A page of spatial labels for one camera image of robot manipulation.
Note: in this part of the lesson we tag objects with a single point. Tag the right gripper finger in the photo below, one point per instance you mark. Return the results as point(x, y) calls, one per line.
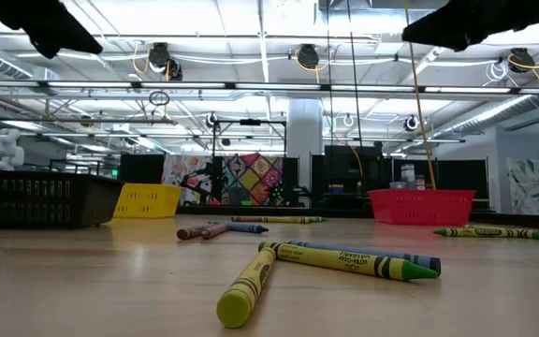
point(452, 39)
point(452, 14)

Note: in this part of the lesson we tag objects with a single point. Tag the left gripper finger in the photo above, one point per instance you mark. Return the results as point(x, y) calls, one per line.
point(45, 44)
point(63, 19)

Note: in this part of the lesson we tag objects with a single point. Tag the blue crayon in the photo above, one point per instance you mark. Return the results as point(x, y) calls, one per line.
point(426, 263)
point(246, 228)

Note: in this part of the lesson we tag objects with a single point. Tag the long light bar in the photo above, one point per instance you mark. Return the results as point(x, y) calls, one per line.
point(87, 84)

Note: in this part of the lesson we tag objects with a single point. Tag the white lumpy sculpture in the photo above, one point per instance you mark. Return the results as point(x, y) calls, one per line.
point(5, 150)

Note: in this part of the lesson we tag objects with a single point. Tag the black partition panel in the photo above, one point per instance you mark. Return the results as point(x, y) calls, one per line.
point(461, 175)
point(141, 168)
point(344, 164)

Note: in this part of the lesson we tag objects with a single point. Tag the stacked storage jars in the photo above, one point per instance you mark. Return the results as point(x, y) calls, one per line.
point(408, 175)

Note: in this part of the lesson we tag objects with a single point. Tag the black plastic basket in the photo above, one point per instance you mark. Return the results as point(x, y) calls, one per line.
point(40, 199)

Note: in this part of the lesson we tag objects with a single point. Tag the red plastic basket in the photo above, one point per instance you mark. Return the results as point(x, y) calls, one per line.
point(421, 208)

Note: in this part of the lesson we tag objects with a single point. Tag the white column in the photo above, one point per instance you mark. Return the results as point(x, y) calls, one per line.
point(304, 140)

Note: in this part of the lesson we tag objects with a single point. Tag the floral print panel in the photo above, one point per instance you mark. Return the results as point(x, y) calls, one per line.
point(176, 171)

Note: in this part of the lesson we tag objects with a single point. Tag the yellow plastic basket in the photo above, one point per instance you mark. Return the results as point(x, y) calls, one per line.
point(148, 201)

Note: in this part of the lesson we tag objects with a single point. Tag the patchwork quilt panel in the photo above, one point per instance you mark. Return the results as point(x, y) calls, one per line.
point(251, 180)

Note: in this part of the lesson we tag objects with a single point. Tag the yellow crayon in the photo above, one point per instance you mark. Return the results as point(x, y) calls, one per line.
point(246, 290)

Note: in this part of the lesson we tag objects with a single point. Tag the black aluminium table frame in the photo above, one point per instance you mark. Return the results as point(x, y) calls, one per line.
point(335, 211)

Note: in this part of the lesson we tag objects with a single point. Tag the black frame stand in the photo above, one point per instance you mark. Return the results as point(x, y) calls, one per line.
point(251, 122)

